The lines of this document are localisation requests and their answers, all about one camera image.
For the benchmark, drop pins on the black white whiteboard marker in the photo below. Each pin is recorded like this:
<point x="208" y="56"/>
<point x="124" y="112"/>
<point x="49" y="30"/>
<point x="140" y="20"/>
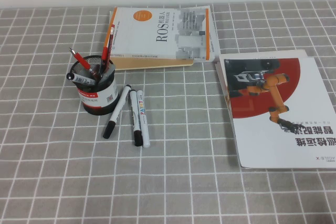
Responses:
<point x="115" y="113"/>
<point x="136" y="119"/>

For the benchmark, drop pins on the grey capped pen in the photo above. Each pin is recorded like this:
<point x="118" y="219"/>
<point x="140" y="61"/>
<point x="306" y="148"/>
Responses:
<point x="109" y="72"/>

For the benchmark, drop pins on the black mesh pen holder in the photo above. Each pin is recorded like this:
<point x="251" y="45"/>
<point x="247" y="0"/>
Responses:
<point x="99" y="98"/>

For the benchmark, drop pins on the red pen white label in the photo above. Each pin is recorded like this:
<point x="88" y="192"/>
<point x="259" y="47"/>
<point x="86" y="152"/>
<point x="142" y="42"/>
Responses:
<point x="105" y="53"/>

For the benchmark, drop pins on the red pen silver tip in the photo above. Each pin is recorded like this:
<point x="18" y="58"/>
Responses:
<point x="82" y="61"/>

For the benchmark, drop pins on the white paint marker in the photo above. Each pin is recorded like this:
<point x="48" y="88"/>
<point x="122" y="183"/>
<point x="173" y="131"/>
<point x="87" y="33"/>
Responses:
<point x="143" y="119"/>

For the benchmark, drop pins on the beige book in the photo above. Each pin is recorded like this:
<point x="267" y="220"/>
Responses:
<point x="152" y="64"/>

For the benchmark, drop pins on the white orange ROS book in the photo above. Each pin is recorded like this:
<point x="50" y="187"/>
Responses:
<point x="147" y="32"/>

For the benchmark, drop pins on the black capped white marker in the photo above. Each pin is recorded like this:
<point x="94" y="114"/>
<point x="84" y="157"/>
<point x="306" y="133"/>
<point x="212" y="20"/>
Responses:
<point x="80" y="79"/>

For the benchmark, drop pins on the white brochure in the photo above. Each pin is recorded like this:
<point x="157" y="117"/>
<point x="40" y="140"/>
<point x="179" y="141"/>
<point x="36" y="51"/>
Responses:
<point x="262" y="54"/>

